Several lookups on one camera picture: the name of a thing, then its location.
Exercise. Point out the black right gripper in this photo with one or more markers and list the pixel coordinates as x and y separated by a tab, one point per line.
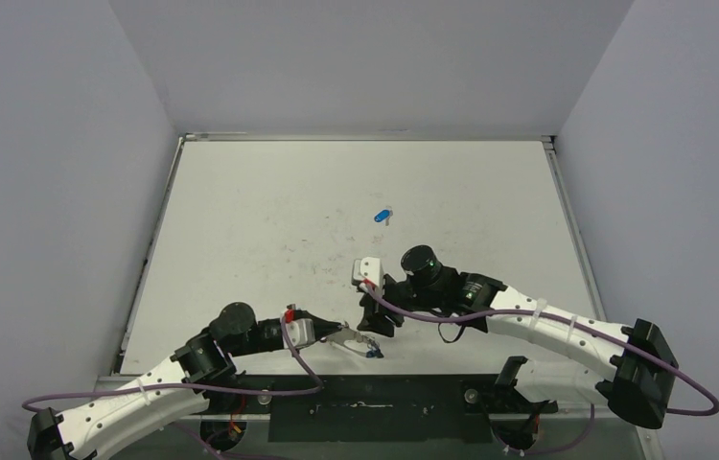
382	305

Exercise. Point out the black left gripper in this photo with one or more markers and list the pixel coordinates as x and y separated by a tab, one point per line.
322	327

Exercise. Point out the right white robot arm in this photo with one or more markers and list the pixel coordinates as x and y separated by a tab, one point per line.
629	369

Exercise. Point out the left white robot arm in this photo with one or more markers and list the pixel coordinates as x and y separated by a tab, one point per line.
194	378

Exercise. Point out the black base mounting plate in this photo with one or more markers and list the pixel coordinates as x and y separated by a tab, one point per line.
394	408

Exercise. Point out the loose blue key tag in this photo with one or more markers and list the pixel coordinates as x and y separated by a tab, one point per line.
384	216

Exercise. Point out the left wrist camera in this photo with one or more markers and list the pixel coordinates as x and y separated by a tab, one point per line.
299	329

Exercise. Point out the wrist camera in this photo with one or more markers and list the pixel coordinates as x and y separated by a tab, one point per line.
299	329
368	275

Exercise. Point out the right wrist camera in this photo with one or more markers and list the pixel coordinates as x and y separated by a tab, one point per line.
368	275

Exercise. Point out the aluminium table frame rail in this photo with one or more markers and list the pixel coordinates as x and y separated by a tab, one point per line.
573	227

